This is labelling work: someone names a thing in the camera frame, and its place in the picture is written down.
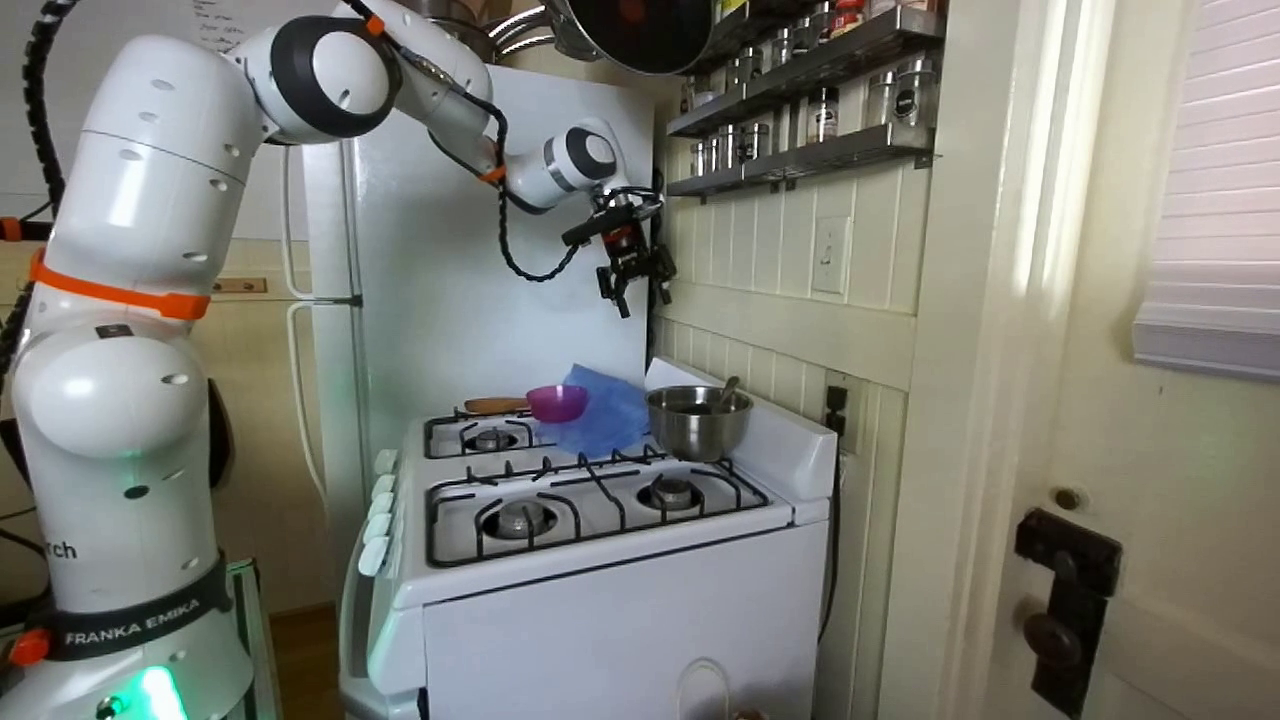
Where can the black door lock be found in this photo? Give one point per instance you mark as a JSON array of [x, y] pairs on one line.
[[1066, 600]]

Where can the blue plastic cloth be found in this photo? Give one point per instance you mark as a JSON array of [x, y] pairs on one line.
[[613, 407]]

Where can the black round object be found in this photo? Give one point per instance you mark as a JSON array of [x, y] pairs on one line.
[[221, 434]]

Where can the cream panel door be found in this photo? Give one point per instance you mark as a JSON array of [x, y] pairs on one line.
[[1175, 534]]

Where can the white gas stove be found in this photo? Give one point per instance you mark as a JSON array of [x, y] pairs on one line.
[[624, 624]]

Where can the short black burner grate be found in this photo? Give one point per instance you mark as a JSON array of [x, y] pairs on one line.
[[484, 437]]

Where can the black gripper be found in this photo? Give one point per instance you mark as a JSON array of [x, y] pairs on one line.
[[628, 252]]

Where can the steel cooking pot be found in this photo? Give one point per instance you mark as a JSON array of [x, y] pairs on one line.
[[702, 424]]

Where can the metal wall spice rack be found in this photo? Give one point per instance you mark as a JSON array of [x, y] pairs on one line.
[[812, 153]]

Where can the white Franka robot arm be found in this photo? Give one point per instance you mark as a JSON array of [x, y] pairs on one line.
[[123, 334]]

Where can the white stove knob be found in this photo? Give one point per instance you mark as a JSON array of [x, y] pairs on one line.
[[387, 462], [379, 527], [372, 556], [381, 494]]

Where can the long black burner grate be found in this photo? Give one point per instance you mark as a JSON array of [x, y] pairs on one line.
[[585, 506]]

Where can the white window blind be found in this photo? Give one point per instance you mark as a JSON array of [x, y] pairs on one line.
[[1212, 200]]

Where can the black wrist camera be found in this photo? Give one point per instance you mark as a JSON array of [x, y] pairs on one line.
[[613, 206]]

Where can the white wall switch plate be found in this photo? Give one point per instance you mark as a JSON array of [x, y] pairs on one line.
[[830, 252]]

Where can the white refrigerator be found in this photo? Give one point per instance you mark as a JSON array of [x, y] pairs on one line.
[[426, 293]]

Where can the black wall plug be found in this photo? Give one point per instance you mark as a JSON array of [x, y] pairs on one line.
[[837, 407]]

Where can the silver spoon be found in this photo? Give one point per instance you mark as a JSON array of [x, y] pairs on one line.
[[728, 389]]

